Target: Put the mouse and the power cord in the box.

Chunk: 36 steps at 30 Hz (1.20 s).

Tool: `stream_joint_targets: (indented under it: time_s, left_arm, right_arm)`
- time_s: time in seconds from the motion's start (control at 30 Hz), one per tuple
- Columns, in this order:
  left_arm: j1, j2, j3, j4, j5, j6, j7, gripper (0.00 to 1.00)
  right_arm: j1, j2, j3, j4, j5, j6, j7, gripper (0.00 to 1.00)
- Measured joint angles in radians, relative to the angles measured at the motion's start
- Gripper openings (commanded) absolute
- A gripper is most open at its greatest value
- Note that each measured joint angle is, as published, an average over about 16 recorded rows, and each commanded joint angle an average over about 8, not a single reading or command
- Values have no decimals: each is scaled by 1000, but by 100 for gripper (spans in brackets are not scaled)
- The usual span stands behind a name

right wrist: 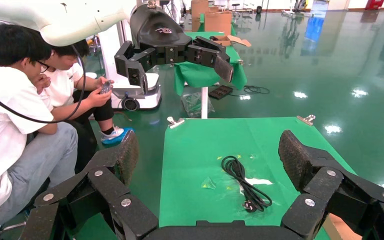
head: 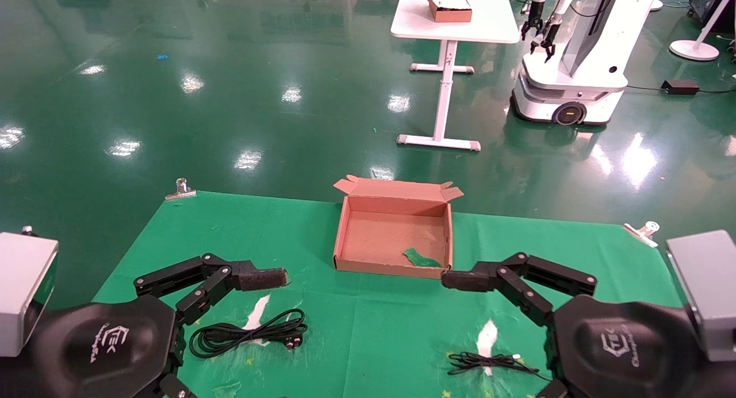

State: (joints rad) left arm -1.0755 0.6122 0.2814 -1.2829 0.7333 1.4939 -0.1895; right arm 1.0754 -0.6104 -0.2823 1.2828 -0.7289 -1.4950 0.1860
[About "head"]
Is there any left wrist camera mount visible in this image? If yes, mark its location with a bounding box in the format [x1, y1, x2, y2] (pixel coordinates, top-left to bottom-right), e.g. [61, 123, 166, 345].
[0, 227, 60, 358]

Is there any silver binder clip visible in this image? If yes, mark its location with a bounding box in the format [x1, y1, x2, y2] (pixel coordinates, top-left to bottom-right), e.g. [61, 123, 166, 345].
[165, 178, 197, 201]
[623, 220, 661, 248]

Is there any black power adapter with cord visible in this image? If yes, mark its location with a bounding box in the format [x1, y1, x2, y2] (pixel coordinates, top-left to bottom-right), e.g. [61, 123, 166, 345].
[626, 78, 736, 97]

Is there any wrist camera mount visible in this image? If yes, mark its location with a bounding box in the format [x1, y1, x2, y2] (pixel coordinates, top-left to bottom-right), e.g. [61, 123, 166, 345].
[0, 227, 60, 358]
[665, 229, 736, 362]

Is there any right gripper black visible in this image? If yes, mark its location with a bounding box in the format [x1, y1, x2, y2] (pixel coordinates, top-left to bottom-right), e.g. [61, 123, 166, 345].
[441, 251, 736, 398]

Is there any black gripper of white robot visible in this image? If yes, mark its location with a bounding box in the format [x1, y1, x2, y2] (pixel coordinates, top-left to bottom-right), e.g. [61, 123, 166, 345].
[530, 13, 562, 63]
[520, 0, 545, 41]

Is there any black power cord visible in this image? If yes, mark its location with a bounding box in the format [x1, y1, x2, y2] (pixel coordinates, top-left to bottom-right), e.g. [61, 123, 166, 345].
[189, 308, 308, 359]

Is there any black wired computer mouse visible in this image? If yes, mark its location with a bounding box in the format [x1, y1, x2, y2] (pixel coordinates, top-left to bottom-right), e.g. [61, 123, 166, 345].
[447, 352, 554, 382]

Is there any black cabinet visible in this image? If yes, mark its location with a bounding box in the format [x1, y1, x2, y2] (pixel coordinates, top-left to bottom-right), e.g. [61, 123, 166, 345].
[689, 0, 736, 26]

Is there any green table cloth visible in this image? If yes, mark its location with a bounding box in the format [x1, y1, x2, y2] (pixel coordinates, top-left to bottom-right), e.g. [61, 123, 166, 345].
[92, 190, 686, 398]

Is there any small brown cardboard box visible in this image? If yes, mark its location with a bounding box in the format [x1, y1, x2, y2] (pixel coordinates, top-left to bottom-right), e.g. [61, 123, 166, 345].
[415, 0, 473, 24]

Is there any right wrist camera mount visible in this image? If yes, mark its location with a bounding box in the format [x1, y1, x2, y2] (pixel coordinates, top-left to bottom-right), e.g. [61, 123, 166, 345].
[665, 229, 736, 362]

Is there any white wheeled robot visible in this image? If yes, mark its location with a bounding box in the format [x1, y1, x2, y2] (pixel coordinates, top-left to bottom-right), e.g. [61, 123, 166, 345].
[510, 0, 663, 126]

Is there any white standing desk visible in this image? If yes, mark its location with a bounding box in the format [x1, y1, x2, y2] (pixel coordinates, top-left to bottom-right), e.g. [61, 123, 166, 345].
[390, 0, 522, 152]

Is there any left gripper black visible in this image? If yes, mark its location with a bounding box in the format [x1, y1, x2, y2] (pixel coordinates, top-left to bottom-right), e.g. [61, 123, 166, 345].
[0, 252, 289, 398]

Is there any open brown cardboard box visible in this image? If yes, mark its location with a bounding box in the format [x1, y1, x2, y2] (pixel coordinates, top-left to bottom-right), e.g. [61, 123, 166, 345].
[332, 175, 464, 281]

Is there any white round-base stand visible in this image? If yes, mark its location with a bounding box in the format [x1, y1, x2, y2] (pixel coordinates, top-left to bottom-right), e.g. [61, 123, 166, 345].
[669, 0, 736, 62]

